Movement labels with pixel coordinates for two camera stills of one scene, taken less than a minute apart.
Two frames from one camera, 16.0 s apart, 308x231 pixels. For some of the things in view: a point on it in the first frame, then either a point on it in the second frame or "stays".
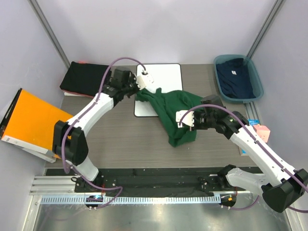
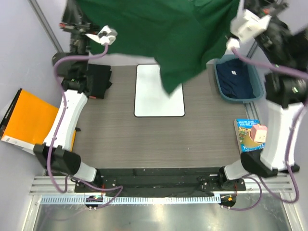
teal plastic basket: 237,78 stays
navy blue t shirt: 235,79 stays
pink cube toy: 263,131 stays
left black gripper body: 132,88 → 79,43
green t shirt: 166,104 → 186,35
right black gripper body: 202,121 → 275,43
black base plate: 149,182 stays
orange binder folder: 31,123 stays
